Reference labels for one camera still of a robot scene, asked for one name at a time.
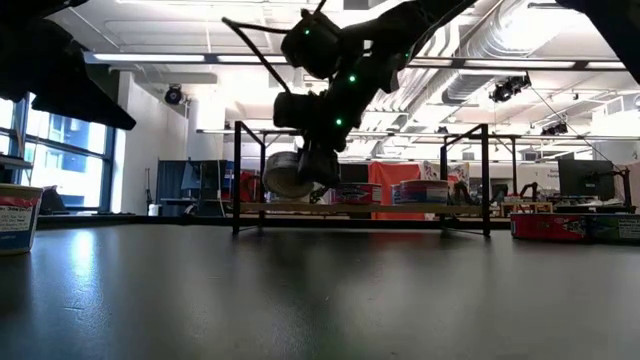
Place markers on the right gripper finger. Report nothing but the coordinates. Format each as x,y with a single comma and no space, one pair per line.
320,167

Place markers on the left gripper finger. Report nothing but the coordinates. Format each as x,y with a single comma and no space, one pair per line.
90,100

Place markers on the red albacore tuna can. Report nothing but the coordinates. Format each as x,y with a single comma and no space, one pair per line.
357,194
550,227

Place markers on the wooden shelf with black frame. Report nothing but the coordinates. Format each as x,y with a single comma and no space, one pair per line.
280,208

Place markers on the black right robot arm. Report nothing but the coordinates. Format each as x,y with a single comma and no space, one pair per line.
380,40

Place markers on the black background robot arm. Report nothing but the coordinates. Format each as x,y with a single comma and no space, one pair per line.
527,189
320,195

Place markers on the black panel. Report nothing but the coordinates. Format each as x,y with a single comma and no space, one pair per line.
355,172

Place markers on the large window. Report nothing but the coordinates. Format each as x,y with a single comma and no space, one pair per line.
65,150

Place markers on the red background object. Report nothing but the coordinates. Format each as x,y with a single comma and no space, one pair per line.
250,185

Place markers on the black beam with light strips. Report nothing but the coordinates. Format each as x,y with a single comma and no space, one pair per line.
150,58

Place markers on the grey window ledge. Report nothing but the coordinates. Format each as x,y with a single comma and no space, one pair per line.
12,162

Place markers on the dark bag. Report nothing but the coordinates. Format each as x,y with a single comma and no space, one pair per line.
52,200

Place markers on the blue partition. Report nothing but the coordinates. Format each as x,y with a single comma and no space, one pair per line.
172,180

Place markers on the small white cup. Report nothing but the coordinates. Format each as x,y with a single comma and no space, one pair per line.
154,210

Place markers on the patterned hanging cloth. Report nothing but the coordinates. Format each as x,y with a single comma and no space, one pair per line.
457,172

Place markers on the wooden crate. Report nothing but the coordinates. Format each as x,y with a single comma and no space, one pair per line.
525,209

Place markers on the black ceiling spotlight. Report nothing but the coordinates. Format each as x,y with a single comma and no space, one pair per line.
555,129

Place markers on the dark background monitor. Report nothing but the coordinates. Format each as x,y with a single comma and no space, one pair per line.
585,179

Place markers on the dark background desk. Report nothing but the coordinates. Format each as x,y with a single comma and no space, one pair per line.
595,209

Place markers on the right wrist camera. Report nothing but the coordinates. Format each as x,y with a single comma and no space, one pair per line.
295,110

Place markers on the black round ceiling camera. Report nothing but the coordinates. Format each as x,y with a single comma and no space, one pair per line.
173,95

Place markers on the black metal table frame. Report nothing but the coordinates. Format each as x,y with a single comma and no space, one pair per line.
150,221

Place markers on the silver ventilation duct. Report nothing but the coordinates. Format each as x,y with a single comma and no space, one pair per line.
470,82

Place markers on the black background rig frame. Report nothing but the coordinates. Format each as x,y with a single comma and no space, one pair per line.
514,165

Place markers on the black ceiling camera cluster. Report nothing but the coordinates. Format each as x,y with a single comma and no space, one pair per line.
510,87

